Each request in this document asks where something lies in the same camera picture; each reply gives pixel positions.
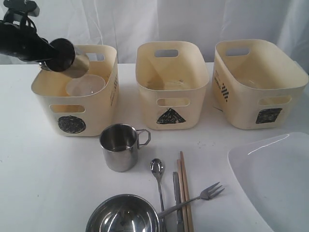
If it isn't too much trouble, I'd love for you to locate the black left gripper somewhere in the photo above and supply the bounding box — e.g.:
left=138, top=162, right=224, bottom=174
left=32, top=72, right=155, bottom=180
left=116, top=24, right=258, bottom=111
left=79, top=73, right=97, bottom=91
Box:
left=0, top=21, right=75, bottom=72

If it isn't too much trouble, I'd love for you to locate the steel mug with rounded handle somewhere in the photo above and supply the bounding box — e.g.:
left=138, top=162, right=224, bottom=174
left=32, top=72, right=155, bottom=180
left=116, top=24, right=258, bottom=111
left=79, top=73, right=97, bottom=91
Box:
left=40, top=46, right=90, bottom=78

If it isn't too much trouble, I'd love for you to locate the white round bowl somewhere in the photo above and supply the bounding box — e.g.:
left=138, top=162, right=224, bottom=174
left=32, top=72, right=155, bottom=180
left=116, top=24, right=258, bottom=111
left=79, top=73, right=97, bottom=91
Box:
left=66, top=74, right=106, bottom=97

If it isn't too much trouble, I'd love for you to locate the steel mug with angular handle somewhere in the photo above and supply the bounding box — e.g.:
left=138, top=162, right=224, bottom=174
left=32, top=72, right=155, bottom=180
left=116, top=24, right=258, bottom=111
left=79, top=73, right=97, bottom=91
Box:
left=99, top=123, right=151, bottom=172

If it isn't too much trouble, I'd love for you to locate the cream bin with circle mark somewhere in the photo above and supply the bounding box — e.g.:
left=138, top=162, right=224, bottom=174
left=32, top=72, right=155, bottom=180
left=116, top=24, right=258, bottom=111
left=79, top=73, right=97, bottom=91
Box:
left=31, top=45, right=119, bottom=137

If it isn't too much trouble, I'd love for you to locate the white backdrop curtain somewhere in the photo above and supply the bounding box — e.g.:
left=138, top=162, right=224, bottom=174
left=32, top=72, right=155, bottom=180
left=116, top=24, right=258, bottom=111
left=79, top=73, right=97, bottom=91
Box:
left=0, top=0, right=309, bottom=75

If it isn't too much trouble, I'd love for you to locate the cream bin with triangle mark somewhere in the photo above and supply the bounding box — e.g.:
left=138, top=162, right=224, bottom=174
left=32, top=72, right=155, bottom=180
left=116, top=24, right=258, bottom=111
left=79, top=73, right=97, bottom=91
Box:
left=136, top=41, right=210, bottom=130

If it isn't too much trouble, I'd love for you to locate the steel spoon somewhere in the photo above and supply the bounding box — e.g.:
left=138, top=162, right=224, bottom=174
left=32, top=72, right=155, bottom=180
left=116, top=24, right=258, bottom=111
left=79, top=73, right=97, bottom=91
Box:
left=149, top=158, right=168, bottom=232

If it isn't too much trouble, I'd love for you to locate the steel knife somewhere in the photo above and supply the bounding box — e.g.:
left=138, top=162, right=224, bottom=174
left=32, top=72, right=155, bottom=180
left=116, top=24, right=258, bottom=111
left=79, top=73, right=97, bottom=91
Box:
left=173, top=172, right=184, bottom=232

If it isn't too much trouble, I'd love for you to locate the cream bin with square mark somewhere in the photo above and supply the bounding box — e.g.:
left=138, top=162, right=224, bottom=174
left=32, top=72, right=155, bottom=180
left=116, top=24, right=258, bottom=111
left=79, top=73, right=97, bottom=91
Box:
left=212, top=39, right=309, bottom=130

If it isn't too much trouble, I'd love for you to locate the steel fork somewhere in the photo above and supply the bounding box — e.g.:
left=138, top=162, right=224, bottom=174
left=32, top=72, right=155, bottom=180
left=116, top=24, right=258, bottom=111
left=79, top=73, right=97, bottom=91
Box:
left=157, top=182, right=225, bottom=219

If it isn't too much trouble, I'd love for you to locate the right wooden chopstick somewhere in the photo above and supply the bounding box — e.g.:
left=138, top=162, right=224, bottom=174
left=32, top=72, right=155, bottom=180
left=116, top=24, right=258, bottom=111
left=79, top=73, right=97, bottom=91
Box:
left=180, top=151, right=194, bottom=232

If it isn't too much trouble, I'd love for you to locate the large white square plate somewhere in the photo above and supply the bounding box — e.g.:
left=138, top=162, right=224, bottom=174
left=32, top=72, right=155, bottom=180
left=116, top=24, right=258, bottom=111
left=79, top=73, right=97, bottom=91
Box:
left=228, top=132, right=309, bottom=232

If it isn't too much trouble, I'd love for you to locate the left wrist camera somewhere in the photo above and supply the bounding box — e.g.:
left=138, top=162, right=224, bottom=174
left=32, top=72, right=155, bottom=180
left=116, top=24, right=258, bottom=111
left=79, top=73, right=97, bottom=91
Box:
left=2, top=0, right=40, bottom=27

